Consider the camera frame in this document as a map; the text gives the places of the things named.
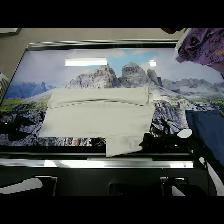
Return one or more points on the purple garment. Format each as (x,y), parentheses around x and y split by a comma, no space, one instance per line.
(203,46)

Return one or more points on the blue garment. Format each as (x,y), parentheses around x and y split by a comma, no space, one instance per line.
(210,133)

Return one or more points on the silver frame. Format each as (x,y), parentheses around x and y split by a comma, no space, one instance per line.
(100,163)

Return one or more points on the beige garment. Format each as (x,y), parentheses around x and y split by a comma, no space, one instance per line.
(100,116)

